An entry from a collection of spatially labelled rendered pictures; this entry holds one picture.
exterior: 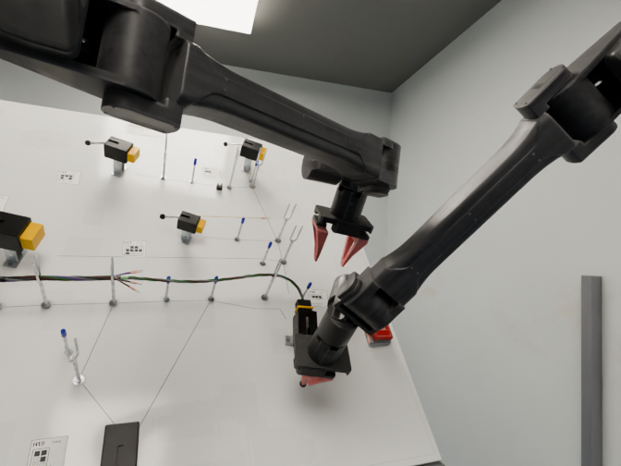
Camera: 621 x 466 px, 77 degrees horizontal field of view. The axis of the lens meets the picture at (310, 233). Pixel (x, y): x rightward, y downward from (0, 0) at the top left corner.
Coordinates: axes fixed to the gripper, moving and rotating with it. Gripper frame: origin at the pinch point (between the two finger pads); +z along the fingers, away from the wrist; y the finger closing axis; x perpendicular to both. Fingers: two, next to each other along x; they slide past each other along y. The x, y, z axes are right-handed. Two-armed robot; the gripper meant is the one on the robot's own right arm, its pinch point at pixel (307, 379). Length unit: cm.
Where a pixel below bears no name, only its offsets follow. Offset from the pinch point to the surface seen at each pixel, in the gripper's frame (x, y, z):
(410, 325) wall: -126, -124, 119
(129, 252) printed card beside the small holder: -28.2, 39.4, 2.8
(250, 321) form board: -15.7, 10.5, 4.7
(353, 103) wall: -265, -65, 26
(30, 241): -18, 54, -5
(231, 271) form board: -28.2, 16.3, 2.9
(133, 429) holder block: 11.9, 27.9, -1.1
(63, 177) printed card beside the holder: -47, 60, 0
